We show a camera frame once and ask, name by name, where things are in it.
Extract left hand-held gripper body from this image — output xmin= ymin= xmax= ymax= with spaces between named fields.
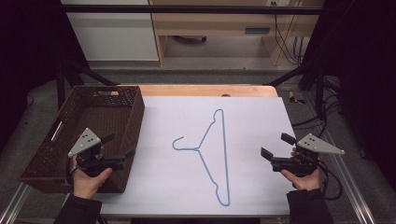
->
xmin=67 ymin=127 xmax=126 ymax=178

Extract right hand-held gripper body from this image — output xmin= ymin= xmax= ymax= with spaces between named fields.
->
xmin=270 ymin=133 xmax=346 ymax=177

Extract brown wicker basket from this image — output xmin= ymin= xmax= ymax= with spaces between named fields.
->
xmin=18 ymin=85 xmax=146 ymax=194

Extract blue wire clothes hanger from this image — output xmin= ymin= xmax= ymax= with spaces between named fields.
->
xmin=172 ymin=108 xmax=232 ymax=207

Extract person's right hand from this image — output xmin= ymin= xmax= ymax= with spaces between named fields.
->
xmin=280 ymin=147 xmax=322 ymax=191

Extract person's left hand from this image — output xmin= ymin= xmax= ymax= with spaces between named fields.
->
xmin=72 ymin=154 xmax=113 ymax=200

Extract white table sheet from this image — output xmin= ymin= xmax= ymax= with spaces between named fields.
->
xmin=92 ymin=95 xmax=297 ymax=217

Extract yellow and black tool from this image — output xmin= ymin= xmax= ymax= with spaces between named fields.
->
xmin=288 ymin=91 xmax=306 ymax=105

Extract black stand leg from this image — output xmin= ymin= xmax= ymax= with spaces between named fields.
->
xmin=266 ymin=60 xmax=326 ymax=120
xmin=55 ymin=59 xmax=120 ymax=110

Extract dark curtain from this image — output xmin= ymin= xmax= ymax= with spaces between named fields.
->
xmin=300 ymin=0 xmax=396 ymax=190
xmin=0 ymin=0 xmax=90 ymax=153

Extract white cabinet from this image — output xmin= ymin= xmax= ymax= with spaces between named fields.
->
xmin=60 ymin=0 xmax=160 ymax=63

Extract light wooden desk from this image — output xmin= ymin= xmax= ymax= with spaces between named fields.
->
xmin=148 ymin=0 xmax=325 ymax=67

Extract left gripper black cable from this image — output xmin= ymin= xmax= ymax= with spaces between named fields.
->
xmin=64 ymin=156 xmax=78 ymax=185

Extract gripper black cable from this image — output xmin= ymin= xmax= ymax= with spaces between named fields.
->
xmin=317 ymin=159 xmax=344 ymax=202
xmin=64 ymin=156 xmax=78 ymax=185

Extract black floor cables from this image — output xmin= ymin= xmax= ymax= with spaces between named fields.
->
xmin=290 ymin=76 xmax=344 ymax=139

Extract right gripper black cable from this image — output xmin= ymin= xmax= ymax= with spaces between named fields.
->
xmin=317 ymin=159 xmax=344 ymax=202

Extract aluminium rail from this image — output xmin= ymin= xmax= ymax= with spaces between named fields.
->
xmin=0 ymin=182 xmax=33 ymax=224
xmin=321 ymin=129 xmax=378 ymax=224

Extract hanging black cables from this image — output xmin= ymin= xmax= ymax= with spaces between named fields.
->
xmin=270 ymin=1 xmax=305 ymax=66

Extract black horizontal frame bar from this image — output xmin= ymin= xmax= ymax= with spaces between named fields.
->
xmin=60 ymin=4 xmax=323 ymax=15

